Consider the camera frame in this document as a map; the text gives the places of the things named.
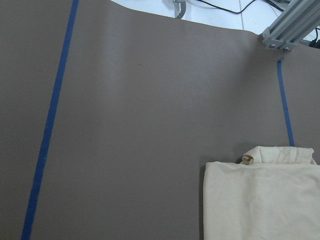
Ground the aluminium frame post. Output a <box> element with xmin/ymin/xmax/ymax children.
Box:
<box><xmin>261</xmin><ymin>0</ymin><xmax>320</xmax><ymax>52</ymax></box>

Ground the cream long-sleeve printed shirt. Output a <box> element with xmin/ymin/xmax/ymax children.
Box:
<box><xmin>203</xmin><ymin>146</ymin><xmax>320</xmax><ymax>240</ymax></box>

